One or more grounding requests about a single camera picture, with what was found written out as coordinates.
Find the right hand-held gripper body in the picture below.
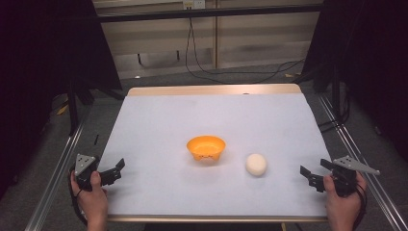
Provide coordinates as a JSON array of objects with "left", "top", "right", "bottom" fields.
[{"left": 331, "top": 155, "right": 381, "bottom": 197}]

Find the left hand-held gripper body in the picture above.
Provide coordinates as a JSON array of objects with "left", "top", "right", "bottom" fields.
[{"left": 74, "top": 153, "right": 101, "bottom": 193}]

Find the white round bun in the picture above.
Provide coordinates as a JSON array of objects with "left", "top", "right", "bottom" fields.
[{"left": 245, "top": 152, "right": 268, "bottom": 177}]

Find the orange plastic bowl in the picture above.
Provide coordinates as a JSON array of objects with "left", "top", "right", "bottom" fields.
[{"left": 186, "top": 135, "right": 227, "bottom": 163}]

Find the person's right hand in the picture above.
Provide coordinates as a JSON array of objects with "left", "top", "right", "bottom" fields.
[{"left": 322, "top": 172, "right": 368, "bottom": 221}]

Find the person's left hand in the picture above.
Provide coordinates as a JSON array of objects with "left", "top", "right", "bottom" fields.
[{"left": 69, "top": 170, "right": 110, "bottom": 223}]

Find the black metal stand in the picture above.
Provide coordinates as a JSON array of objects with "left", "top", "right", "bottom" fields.
[{"left": 65, "top": 80, "right": 81, "bottom": 137}]

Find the white table mat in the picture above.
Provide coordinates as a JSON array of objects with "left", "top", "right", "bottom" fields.
[{"left": 107, "top": 92, "right": 332, "bottom": 218}]

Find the black curtain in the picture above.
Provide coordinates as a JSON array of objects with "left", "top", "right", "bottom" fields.
[
  {"left": 0, "top": 0, "right": 123, "bottom": 200},
  {"left": 300, "top": 0, "right": 408, "bottom": 163}
]

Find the wooden table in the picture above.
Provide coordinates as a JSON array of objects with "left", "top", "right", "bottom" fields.
[{"left": 106, "top": 83, "right": 332, "bottom": 223}]

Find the black horizontal bar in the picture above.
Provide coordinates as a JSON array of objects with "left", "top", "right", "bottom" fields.
[{"left": 95, "top": 4, "right": 323, "bottom": 24}]

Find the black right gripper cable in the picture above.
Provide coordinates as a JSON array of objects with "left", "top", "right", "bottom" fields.
[{"left": 353, "top": 182, "right": 369, "bottom": 231}]

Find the aluminium floor rail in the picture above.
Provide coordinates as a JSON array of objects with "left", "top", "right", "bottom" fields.
[
  {"left": 317, "top": 93, "right": 408, "bottom": 231},
  {"left": 24, "top": 123, "right": 86, "bottom": 231}
]

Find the black floor cable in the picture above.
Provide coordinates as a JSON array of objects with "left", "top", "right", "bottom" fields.
[
  {"left": 184, "top": 17, "right": 285, "bottom": 86},
  {"left": 190, "top": 17, "right": 306, "bottom": 75}
]

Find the white wall socket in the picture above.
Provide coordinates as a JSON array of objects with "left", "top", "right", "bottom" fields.
[{"left": 182, "top": 0, "right": 207, "bottom": 11}]

